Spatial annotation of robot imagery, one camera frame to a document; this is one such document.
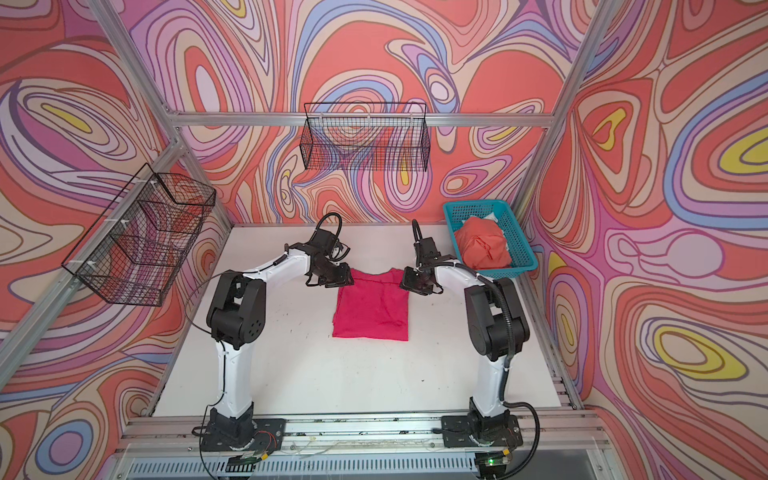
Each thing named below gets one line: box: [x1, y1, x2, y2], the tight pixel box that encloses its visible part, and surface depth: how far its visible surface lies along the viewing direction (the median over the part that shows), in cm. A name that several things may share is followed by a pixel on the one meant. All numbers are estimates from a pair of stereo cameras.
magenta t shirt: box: [333, 268, 409, 341], surface depth 96 cm
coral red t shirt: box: [455, 216, 512, 270], surface depth 106 cm
